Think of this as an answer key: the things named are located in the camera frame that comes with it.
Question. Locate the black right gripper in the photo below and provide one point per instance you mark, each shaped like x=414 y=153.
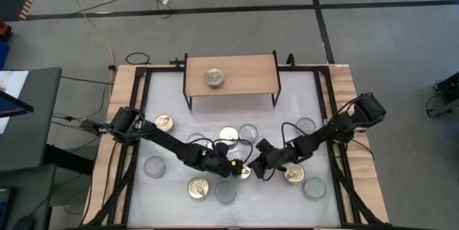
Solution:
x=276 y=160

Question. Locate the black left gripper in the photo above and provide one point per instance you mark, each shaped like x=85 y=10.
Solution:
x=222 y=167

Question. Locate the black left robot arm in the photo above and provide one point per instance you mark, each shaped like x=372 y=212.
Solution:
x=168 y=140

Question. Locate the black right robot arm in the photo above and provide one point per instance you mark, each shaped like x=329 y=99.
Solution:
x=322 y=133

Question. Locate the wooden shelf black metal legs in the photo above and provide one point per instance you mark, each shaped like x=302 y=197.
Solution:
x=247 y=76

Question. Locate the white power adapter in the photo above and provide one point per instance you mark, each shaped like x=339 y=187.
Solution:
x=165 y=0

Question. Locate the dark grey desk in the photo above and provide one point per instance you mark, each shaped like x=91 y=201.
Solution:
x=32 y=194

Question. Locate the black floor device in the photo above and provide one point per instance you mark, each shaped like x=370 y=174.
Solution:
x=450 y=88

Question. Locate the black computer mouse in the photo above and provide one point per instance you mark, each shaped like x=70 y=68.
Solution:
x=23 y=223

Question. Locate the dark monitor blue screen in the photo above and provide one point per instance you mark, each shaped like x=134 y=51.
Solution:
x=10 y=106

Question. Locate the white paper sheet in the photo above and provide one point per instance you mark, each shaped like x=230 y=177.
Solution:
x=14 y=79

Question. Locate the blue object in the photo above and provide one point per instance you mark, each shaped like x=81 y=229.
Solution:
x=3 y=54

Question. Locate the red object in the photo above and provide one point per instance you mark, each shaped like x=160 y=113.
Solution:
x=4 y=29

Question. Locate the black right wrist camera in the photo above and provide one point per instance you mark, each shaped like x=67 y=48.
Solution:
x=265 y=145

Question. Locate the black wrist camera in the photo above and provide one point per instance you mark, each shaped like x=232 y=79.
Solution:
x=265 y=145
x=222 y=148

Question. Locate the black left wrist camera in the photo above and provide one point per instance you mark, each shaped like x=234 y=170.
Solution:
x=222 y=148

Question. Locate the black metal table frame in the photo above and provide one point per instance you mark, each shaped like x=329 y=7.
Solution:
x=161 y=69

